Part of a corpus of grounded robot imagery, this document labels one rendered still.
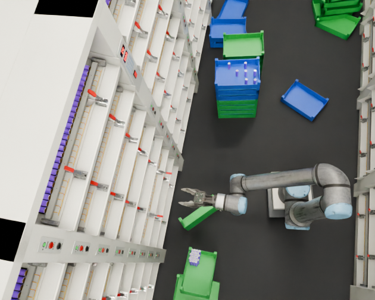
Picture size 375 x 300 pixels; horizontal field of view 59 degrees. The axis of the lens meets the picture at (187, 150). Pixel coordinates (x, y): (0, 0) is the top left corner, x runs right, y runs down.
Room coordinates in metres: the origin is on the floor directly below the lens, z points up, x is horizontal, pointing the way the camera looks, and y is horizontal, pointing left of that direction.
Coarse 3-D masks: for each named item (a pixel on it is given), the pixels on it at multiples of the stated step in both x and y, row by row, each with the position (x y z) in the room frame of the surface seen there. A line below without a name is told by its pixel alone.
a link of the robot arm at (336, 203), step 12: (324, 192) 0.13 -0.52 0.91; (336, 192) 0.11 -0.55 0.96; (348, 192) 0.09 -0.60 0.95; (288, 204) 0.20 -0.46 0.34; (300, 204) 0.16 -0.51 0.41; (312, 204) 0.11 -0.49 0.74; (324, 204) 0.08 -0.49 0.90; (336, 204) 0.06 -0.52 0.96; (348, 204) 0.04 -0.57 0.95; (288, 216) 0.13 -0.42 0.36; (300, 216) 0.10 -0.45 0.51; (312, 216) 0.06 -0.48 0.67; (324, 216) 0.04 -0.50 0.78; (336, 216) 0.01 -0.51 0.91; (348, 216) 0.00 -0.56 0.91; (288, 228) 0.07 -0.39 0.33; (300, 228) 0.04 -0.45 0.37
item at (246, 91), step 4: (216, 92) 1.08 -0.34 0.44; (220, 92) 1.07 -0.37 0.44; (224, 92) 1.06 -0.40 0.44; (228, 92) 1.05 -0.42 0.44; (232, 92) 1.04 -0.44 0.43; (236, 92) 1.02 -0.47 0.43; (240, 92) 1.01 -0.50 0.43; (244, 92) 1.00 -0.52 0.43; (248, 92) 0.99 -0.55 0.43; (252, 92) 0.98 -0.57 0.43; (256, 92) 0.97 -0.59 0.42
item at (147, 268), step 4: (148, 264) 0.19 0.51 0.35; (144, 268) 0.17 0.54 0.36; (148, 268) 0.16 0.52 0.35; (144, 272) 0.15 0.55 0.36; (148, 272) 0.14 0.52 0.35; (144, 276) 0.13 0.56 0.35; (148, 276) 0.12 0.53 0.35; (144, 280) 0.11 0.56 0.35; (148, 280) 0.10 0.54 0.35; (140, 284) 0.10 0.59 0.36; (144, 284) 0.09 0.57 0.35; (148, 284) 0.08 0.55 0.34; (140, 288) 0.07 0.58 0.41; (144, 288) 0.06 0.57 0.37; (140, 292) 0.05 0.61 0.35; (144, 292) 0.04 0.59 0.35; (140, 296) 0.03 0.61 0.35; (144, 296) 0.02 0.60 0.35
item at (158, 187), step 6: (162, 150) 0.79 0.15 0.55; (168, 150) 0.78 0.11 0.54; (162, 156) 0.75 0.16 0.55; (162, 162) 0.71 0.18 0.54; (162, 168) 0.68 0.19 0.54; (156, 174) 0.65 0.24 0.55; (162, 174) 0.64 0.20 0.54; (156, 186) 0.58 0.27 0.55; (156, 192) 0.55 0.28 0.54; (156, 198) 0.52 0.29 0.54; (150, 204) 0.49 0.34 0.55; (156, 204) 0.48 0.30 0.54; (150, 210) 0.46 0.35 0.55; (156, 210) 0.45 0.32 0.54; (150, 222) 0.39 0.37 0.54; (144, 228) 0.37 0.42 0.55; (150, 228) 0.36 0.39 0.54; (144, 234) 0.34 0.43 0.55; (150, 234) 0.33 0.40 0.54; (144, 240) 0.31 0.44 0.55
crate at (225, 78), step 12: (216, 60) 1.25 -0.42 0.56; (228, 60) 1.22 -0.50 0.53; (240, 60) 1.19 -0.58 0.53; (252, 60) 1.16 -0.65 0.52; (216, 72) 1.20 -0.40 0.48; (228, 72) 1.17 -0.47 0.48; (240, 72) 1.13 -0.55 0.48; (252, 72) 1.09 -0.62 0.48; (216, 84) 1.08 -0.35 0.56; (228, 84) 1.08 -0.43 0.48; (240, 84) 1.04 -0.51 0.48; (252, 84) 0.98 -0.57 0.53
